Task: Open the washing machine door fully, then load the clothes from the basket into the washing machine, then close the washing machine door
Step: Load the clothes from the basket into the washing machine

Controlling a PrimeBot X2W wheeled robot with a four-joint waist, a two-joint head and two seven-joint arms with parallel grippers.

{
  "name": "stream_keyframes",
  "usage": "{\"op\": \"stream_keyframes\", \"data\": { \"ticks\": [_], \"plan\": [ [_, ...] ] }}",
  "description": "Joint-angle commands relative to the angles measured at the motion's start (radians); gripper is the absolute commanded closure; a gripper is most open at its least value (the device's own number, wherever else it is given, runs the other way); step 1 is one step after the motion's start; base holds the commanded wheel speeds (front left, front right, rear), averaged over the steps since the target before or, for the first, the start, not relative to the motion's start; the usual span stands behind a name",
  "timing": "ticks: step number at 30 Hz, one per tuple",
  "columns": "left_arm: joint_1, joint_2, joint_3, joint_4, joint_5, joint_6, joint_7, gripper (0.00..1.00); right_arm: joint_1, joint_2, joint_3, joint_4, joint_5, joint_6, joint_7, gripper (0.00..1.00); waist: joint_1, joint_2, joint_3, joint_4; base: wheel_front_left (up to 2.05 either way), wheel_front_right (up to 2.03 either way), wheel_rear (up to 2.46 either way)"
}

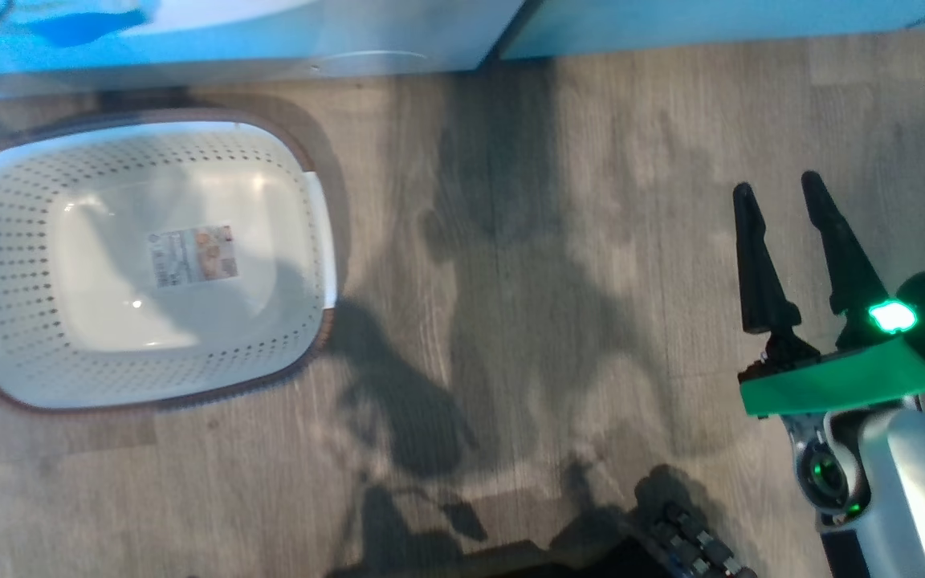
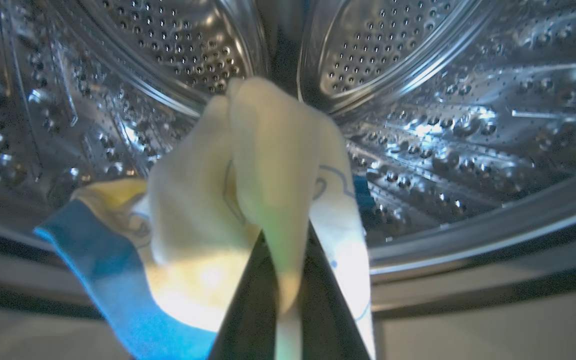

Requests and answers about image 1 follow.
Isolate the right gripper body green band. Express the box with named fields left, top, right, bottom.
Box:
left=738, top=325, right=925, bottom=418

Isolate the white washing machine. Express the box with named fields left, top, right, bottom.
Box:
left=0, top=0, right=528, bottom=101

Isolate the cream perforated laundry basket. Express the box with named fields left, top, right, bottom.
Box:
left=0, top=108, right=340, bottom=414

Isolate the small blue cloth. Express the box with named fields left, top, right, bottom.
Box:
left=25, top=0, right=150, bottom=45

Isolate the pale teal cabinet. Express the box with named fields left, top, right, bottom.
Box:
left=499, top=0, right=925, bottom=61

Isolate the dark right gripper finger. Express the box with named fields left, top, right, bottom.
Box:
left=733, top=183, right=802, bottom=334
left=801, top=171, right=889, bottom=314

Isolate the paper label in basket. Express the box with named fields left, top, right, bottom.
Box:
left=148, top=226, right=240, bottom=288

